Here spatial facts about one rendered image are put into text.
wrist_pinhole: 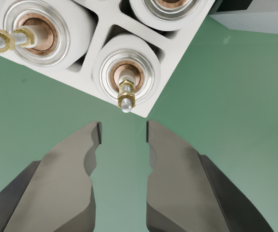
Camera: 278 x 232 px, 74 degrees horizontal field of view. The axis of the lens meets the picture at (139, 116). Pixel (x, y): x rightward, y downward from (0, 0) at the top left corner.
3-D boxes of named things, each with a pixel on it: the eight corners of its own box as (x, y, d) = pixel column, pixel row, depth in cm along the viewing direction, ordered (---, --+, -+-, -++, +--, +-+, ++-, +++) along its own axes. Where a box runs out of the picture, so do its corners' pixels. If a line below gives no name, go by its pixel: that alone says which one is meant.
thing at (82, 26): (95, 57, 41) (74, 82, 25) (50, 45, 40) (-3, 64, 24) (103, 9, 37) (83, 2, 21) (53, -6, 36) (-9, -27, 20)
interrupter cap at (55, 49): (67, 72, 25) (66, 73, 24) (7, 57, 24) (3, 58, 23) (74, 9, 22) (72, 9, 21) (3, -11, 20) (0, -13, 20)
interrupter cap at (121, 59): (99, 44, 23) (98, 45, 23) (158, 51, 24) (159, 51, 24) (99, 100, 27) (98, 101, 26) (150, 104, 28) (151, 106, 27)
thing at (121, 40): (106, 28, 39) (90, 35, 23) (152, 33, 40) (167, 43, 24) (105, 74, 43) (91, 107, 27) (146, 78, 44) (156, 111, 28)
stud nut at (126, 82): (116, 89, 22) (115, 91, 21) (122, 76, 21) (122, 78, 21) (130, 96, 22) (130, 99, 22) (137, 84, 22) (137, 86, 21)
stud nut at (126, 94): (113, 101, 19) (113, 105, 18) (121, 87, 18) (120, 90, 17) (131, 110, 19) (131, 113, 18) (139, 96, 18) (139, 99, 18)
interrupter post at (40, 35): (49, 47, 23) (37, 51, 20) (28, 42, 23) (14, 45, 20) (49, 27, 22) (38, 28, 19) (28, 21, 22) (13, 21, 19)
